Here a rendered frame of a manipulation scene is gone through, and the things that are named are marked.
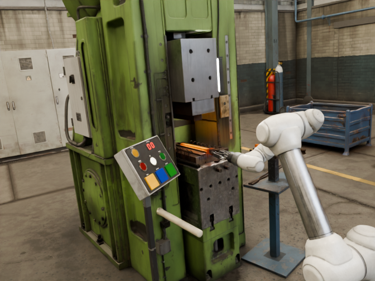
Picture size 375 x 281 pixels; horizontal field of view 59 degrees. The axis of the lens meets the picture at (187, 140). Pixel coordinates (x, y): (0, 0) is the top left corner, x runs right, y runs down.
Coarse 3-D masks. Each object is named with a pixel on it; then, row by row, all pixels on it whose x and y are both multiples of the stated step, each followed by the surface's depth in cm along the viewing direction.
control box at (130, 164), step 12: (144, 144) 188; (156, 144) 196; (120, 156) 175; (132, 156) 176; (144, 156) 183; (156, 156) 191; (168, 156) 200; (132, 168) 173; (156, 168) 186; (132, 180) 175; (144, 180) 174; (168, 180) 189; (144, 192) 173
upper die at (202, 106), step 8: (176, 104) 231; (184, 104) 224; (192, 104) 218; (200, 104) 222; (208, 104) 227; (176, 112) 233; (184, 112) 226; (192, 112) 219; (200, 112) 223; (208, 112) 228
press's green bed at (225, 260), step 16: (192, 224) 241; (224, 224) 245; (192, 240) 246; (208, 240) 238; (224, 240) 254; (192, 256) 250; (208, 256) 240; (224, 256) 252; (192, 272) 255; (208, 272) 248; (224, 272) 253
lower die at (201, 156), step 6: (192, 144) 258; (192, 150) 242; (198, 150) 238; (180, 156) 241; (186, 156) 234; (192, 156) 230; (198, 156) 229; (204, 156) 231; (210, 156) 235; (198, 162) 228; (204, 162) 232
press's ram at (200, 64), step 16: (176, 48) 210; (192, 48) 212; (208, 48) 220; (176, 64) 214; (192, 64) 214; (208, 64) 222; (176, 80) 217; (192, 80) 216; (208, 80) 224; (176, 96) 221; (192, 96) 217; (208, 96) 226
